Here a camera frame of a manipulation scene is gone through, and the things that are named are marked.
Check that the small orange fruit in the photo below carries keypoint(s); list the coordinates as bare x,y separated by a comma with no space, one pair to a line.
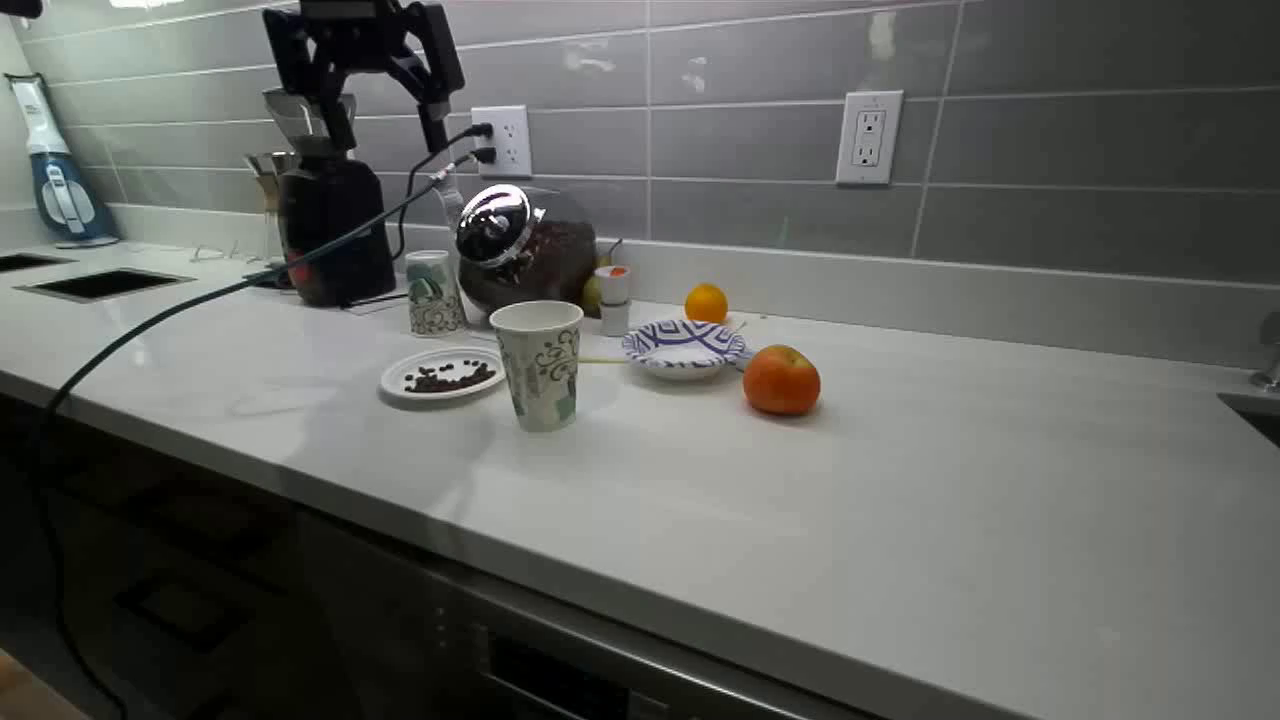
705,302

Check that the blue white bottle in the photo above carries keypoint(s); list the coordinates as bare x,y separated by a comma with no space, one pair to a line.
62,187

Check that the dark dishwasher front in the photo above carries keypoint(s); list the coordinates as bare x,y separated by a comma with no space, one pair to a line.
402,624

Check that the small white plate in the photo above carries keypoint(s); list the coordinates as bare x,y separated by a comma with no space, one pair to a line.
402,385

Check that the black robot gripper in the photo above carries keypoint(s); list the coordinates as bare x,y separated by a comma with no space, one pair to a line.
359,35

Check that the white wall outlet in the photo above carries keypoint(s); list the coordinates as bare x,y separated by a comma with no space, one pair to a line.
871,138
508,140

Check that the green pear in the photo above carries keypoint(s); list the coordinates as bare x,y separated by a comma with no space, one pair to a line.
591,296

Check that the large orange red peach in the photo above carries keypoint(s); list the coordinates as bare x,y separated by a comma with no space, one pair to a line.
782,382

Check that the blue patterned bowl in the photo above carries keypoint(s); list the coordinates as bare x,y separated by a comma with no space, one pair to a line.
684,348

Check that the swirl patterned paper cup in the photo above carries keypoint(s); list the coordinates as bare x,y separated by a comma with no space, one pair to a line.
539,374
432,302

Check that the dark cabinet drawers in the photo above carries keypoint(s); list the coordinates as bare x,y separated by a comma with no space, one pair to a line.
162,560

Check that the dark coffee beans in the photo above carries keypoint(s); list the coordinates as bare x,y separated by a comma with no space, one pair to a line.
447,376

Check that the black coffee grinder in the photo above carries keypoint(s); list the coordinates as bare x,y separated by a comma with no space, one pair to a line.
339,241

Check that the silver lidded dark kettle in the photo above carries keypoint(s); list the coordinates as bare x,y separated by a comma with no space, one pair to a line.
525,253

